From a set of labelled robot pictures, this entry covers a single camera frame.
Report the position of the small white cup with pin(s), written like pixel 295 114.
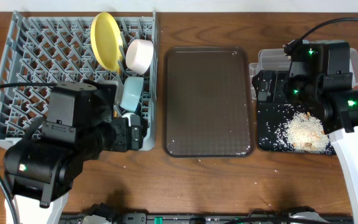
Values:
pixel 133 119

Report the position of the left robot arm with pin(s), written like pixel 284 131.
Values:
pixel 41 172

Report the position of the spilled rice pile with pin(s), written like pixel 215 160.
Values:
pixel 303 133

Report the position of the black waste tray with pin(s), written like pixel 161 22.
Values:
pixel 272 130

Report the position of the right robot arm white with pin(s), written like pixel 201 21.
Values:
pixel 344 140

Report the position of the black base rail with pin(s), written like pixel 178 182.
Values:
pixel 102 213

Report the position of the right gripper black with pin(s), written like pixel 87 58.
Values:
pixel 265 77

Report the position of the white bowl with food residue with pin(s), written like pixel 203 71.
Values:
pixel 139 55

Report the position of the grey dishwasher rack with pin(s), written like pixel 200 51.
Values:
pixel 58 49

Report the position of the light blue bowl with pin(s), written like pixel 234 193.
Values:
pixel 133 87

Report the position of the clear plastic waste bin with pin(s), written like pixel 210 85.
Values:
pixel 276 59

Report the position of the dark brown serving tray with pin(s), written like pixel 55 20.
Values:
pixel 207 103

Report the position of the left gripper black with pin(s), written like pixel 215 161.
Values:
pixel 121 142

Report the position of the yellow plate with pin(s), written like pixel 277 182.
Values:
pixel 106 39

